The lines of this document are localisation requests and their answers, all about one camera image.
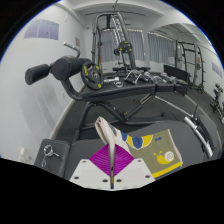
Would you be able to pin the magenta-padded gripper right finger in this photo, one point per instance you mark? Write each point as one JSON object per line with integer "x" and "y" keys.
{"x": 125, "y": 161}

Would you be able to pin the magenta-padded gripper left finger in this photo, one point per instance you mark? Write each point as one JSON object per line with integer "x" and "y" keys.
{"x": 100, "y": 161}

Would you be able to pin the black padded weight bench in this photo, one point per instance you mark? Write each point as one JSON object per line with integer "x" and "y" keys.
{"x": 83, "y": 150}

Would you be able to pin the metal spring barbell collar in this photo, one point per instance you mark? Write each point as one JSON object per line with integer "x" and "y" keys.
{"x": 48, "y": 151}

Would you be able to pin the black bench with roller pads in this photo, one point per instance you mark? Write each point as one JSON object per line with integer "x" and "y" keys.
{"x": 126, "y": 89}

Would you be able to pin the silver barbell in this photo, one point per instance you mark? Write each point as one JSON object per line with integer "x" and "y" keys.
{"x": 200, "y": 135}

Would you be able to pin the black yellow weight plate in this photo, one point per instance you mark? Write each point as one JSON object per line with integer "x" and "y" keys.
{"x": 91, "y": 76}
{"x": 124, "y": 47}

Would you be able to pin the group of dumbbells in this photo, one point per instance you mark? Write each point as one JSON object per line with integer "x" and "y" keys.
{"x": 156, "y": 78}

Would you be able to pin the black box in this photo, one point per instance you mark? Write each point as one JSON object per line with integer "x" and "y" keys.
{"x": 175, "y": 75}

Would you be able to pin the dumbbell rack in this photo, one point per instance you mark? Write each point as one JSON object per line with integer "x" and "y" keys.
{"x": 218, "y": 100}

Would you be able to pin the grey window curtain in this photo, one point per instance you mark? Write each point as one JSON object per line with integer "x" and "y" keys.
{"x": 136, "y": 45}
{"x": 160, "y": 48}

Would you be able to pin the grey power rack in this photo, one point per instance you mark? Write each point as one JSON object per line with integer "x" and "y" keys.
{"x": 128, "y": 43}

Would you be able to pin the black squat rack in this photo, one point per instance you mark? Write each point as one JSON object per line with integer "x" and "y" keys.
{"x": 195, "y": 63}

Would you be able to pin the small purple wall poster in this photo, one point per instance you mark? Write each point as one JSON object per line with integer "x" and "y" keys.
{"x": 216, "y": 70}

